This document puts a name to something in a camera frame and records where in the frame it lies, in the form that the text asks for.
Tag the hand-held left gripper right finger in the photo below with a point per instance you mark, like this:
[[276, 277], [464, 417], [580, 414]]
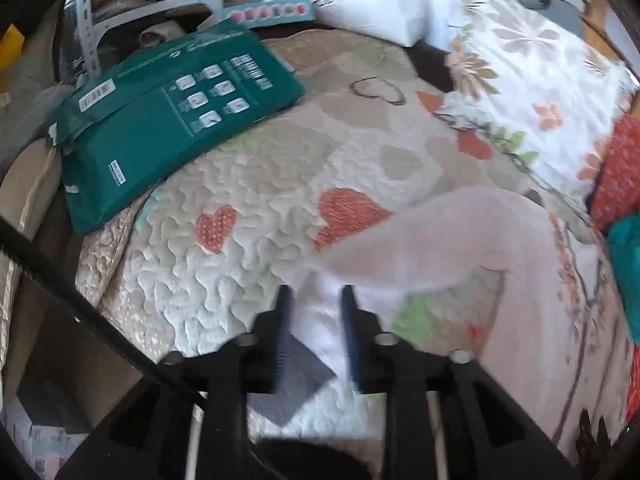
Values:
[[352, 340]]

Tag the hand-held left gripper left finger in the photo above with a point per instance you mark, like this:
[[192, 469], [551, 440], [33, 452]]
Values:
[[284, 330]]

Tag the pale pink small garment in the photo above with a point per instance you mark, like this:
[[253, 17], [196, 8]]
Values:
[[475, 240]]

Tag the heart-patterned quilt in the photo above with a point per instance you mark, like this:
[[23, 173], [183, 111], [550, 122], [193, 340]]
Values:
[[240, 190]]

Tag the green plastic package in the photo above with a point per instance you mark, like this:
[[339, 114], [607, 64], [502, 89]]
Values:
[[150, 135]]

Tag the teal cloth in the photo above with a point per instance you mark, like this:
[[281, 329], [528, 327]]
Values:
[[627, 270]]

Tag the beige cushion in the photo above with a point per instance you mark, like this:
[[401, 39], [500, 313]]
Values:
[[30, 185]]

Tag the white floral pillow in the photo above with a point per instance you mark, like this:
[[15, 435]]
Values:
[[540, 85]]

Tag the colourful dotted flat box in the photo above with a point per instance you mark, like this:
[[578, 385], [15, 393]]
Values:
[[270, 11]]

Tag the orange floral bed sheet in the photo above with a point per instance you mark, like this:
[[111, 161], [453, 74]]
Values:
[[622, 170]]

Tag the grey metal shelf rack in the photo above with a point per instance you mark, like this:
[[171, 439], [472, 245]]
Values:
[[85, 25]]

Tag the yellow paper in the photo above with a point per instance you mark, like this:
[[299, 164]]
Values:
[[10, 47]]

